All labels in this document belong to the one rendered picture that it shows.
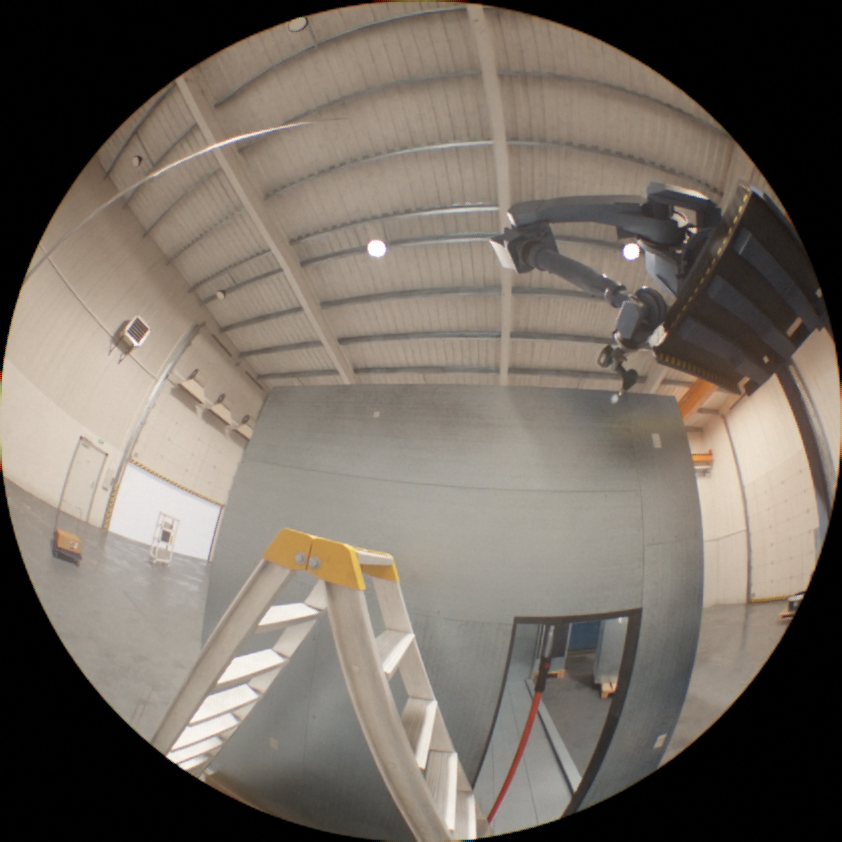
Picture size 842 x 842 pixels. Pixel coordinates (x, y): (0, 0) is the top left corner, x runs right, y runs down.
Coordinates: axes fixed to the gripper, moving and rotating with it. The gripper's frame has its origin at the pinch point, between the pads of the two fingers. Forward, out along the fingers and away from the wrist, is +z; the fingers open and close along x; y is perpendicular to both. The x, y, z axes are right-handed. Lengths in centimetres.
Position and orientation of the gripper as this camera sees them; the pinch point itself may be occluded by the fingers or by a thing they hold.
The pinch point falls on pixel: (616, 365)
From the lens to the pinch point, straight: 153.3
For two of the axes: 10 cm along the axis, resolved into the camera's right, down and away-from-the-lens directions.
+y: 4.1, 7.4, -5.3
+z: 1.9, 5.0, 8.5
